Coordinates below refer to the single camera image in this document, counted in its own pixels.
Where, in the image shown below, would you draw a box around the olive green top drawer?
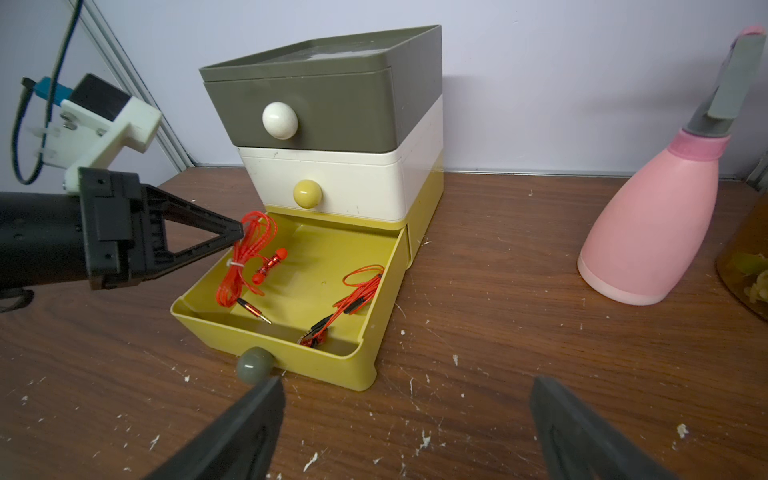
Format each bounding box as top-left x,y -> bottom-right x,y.
205,69 -> 404,153

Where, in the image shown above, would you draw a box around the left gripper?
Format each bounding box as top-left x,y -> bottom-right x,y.
78,167 -> 244,290

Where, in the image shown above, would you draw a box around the potted green plant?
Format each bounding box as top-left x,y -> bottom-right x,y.
716,152 -> 767,321

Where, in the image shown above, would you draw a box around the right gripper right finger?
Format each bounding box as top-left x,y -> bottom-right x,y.
529,376 -> 676,479

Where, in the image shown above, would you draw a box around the three-tier drawer cabinet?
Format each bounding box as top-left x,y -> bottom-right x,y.
199,24 -> 446,271

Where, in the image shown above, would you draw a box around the cream drawer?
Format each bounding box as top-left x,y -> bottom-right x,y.
238,147 -> 409,222

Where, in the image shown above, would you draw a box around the pink vase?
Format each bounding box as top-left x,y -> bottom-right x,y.
577,26 -> 767,306

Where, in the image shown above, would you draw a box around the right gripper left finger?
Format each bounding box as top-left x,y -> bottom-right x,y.
147,377 -> 286,479

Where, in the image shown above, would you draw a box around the red earphones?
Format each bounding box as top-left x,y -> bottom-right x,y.
298,264 -> 385,348
216,211 -> 288,324

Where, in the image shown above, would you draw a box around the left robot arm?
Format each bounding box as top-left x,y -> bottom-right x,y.
1,168 -> 244,313

